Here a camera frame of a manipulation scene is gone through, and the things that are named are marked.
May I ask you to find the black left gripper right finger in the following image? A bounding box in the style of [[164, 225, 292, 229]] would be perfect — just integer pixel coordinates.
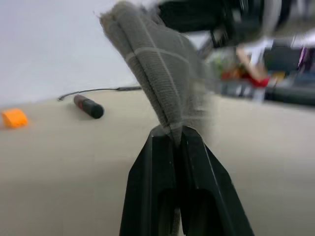
[[179, 125, 255, 236]]

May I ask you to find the black marker with red band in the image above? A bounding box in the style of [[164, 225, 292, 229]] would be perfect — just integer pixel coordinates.
[[73, 94, 104, 119]]

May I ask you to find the grey cable with connector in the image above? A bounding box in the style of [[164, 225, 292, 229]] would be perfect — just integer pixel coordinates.
[[58, 86, 142, 102]]

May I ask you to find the orange plastic block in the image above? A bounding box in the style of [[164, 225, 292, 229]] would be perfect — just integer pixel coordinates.
[[1, 108, 29, 129]]

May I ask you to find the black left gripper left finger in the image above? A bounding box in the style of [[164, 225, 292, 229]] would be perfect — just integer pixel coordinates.
[[119, 127, 183, 236]]

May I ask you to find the grey plaid fabric pouch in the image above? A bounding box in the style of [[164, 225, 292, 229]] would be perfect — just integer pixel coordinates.
[[94, 1, 217, 148]]

